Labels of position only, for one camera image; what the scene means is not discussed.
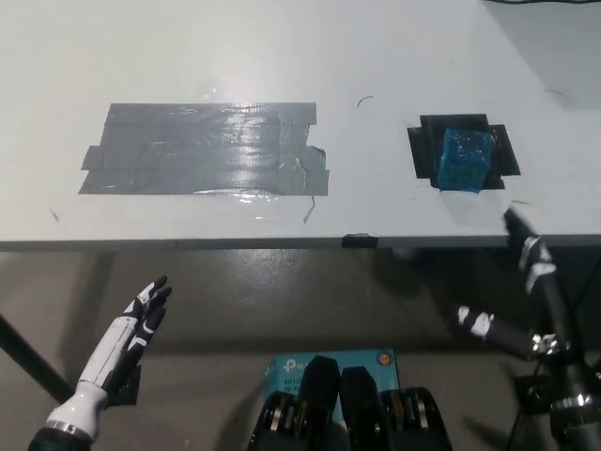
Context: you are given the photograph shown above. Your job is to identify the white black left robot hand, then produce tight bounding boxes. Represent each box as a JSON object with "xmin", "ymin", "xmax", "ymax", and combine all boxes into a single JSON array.
[{"xmin": 45, "ymin": 274, "xmax": 174, "ymax": 438}]

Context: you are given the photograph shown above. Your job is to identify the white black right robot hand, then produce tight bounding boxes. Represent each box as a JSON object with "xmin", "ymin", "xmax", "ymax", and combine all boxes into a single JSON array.
[{"xmin": 451, "ymin": 205, "xmax": 596, "ymax": 411}]

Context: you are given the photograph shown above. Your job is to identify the blue plastic-wrapped block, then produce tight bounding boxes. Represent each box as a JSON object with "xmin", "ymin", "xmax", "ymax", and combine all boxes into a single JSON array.
[{"xmin": 434, "ymin": 125, "xmax": 494, "ymax": 194}]

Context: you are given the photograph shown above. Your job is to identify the black tape marked spot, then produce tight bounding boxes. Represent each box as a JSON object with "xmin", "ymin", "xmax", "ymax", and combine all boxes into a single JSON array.
[{"xmin": 406, "ymin": 112, "xmax": 523, "ymax": 192}]

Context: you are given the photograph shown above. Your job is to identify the black robot legs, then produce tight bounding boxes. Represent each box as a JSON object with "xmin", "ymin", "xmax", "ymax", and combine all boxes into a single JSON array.
[{"xmin": 246, "ymin": 355, "xmax": 455, "ymax": 451}]

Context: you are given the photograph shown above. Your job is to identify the black floor tape patch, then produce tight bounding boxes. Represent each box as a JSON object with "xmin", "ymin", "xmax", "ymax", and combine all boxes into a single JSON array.
[
  {"xmin": 511, "ymin": 374, "xmax": 556, "ymax": 417},
  {"xmin": 106, "ymin": 364, "xmax": 143, "ymax": 406}
]

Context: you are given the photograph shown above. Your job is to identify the black table leg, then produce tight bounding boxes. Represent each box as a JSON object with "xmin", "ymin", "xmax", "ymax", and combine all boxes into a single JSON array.
[{"xmin": 0, "ymin": 311, "xmax": 72, "ymax": 406}]

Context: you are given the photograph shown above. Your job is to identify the teal router box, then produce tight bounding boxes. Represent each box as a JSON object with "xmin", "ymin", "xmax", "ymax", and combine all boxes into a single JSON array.
[{"xmin": 261, "ymin": 349, "xmax": 401, "ymax": 424}]

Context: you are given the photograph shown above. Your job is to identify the small black tape strip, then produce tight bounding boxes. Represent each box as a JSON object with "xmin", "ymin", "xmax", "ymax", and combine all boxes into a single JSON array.
[{"xmin": 341, "ymin": 232, "xmax": 379, "ymax": 250}]

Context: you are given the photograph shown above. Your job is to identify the grey duct tape patch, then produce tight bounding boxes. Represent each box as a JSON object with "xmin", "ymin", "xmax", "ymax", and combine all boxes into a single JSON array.
[{"xmin": 77, "ymin": 101, "xmax": 331, "ymax": 198}]

